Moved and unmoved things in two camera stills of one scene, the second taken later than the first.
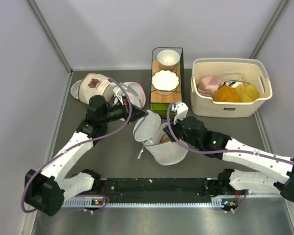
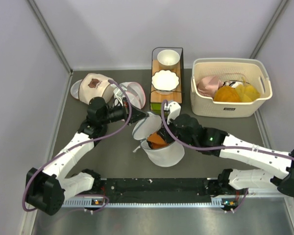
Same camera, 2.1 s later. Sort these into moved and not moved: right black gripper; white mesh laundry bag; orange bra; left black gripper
Moved: orange bra
Not moved: white mesh laundry bag; right black gripper; left black gripper
